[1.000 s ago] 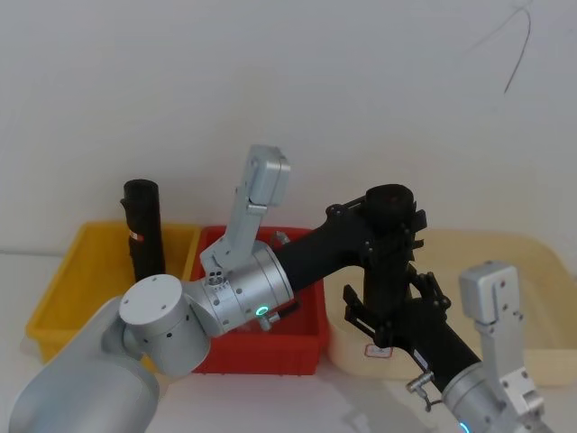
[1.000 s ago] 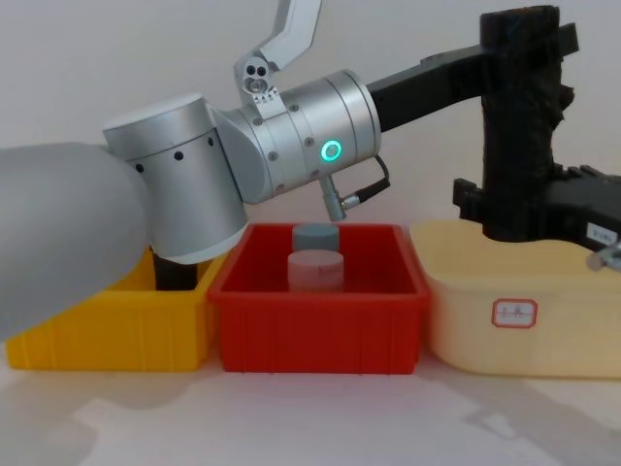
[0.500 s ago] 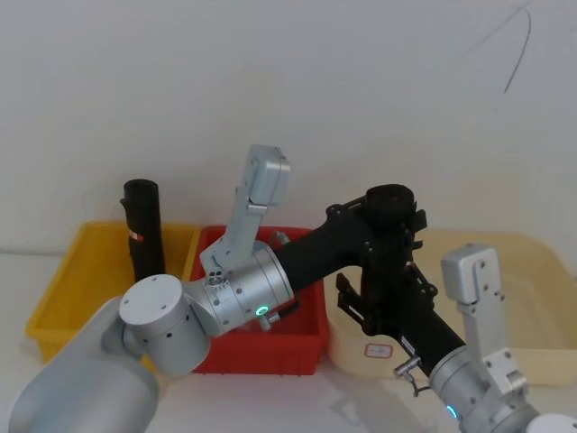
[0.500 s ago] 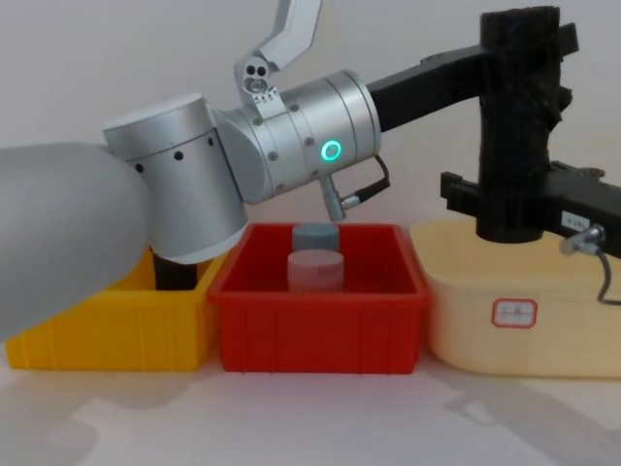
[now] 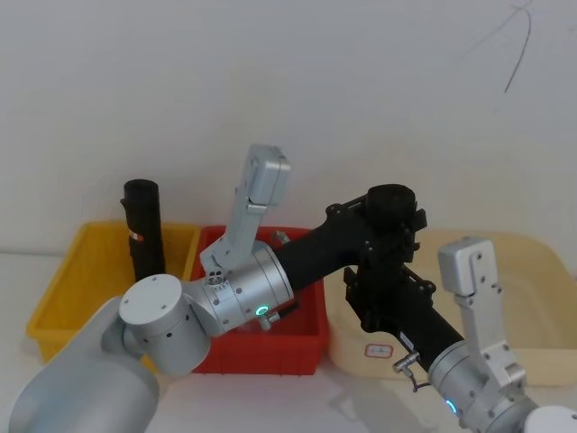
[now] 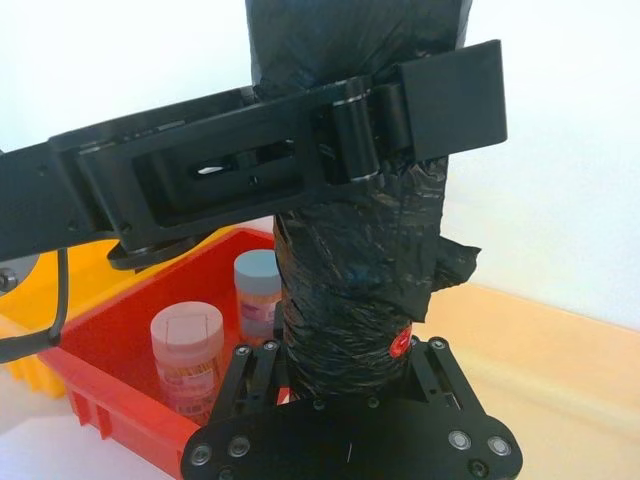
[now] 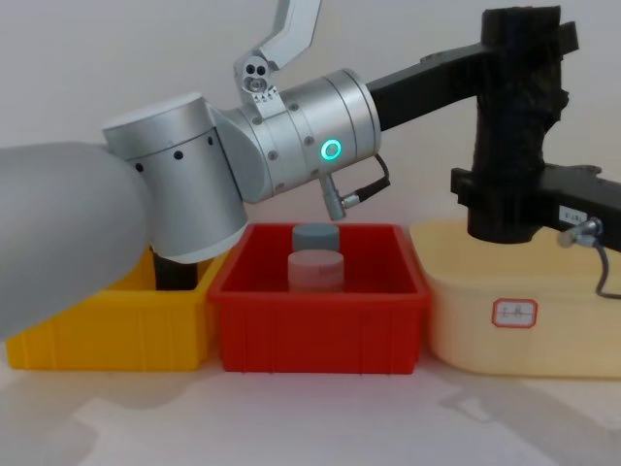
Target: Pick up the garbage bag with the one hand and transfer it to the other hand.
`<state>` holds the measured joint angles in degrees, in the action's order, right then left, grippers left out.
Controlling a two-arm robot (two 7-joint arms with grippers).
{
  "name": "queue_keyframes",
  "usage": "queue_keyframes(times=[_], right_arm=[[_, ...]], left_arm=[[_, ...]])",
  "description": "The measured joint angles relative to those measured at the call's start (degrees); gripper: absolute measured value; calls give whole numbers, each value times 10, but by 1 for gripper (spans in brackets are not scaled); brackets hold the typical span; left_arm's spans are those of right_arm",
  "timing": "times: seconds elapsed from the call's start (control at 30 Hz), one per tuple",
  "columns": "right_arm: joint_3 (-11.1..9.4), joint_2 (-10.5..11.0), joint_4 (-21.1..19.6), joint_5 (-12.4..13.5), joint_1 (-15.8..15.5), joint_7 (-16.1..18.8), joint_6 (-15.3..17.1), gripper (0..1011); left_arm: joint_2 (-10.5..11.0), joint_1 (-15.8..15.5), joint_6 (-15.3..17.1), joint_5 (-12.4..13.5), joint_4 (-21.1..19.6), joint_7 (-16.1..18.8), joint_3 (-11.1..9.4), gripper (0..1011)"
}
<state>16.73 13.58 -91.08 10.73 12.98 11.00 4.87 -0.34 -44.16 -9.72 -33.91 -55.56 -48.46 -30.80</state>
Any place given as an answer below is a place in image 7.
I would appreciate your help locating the yellow plastic bin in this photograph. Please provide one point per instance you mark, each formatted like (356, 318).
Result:
(121, 330)

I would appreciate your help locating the grey round block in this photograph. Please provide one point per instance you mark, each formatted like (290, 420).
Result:
(315, 238)

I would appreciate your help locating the white table cloth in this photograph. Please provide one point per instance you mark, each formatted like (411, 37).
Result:
(310, 422)

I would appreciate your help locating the rough black cylinder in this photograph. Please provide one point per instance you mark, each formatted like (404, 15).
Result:
(514, 145)

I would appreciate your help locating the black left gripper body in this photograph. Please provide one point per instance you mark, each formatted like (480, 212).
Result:
(427, 87)

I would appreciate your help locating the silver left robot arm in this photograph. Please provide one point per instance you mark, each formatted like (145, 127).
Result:
(170, 170)

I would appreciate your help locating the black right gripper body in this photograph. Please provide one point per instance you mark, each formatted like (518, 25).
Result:
(582, 194)

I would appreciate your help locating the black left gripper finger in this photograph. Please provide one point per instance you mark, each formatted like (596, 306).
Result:
(568, 38)
(462, 187)

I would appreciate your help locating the red plastic bin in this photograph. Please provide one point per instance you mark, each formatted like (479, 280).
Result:
(315, 330)

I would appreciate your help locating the cream plastic tub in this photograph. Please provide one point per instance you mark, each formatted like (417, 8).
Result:
(485, 272)

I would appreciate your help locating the pink round block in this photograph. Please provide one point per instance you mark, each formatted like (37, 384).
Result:
(315, 272)

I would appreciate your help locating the white red-edged label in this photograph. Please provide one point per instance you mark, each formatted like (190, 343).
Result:
(515, 313)

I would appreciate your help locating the black block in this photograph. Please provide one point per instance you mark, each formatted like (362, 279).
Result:
(175, 274)

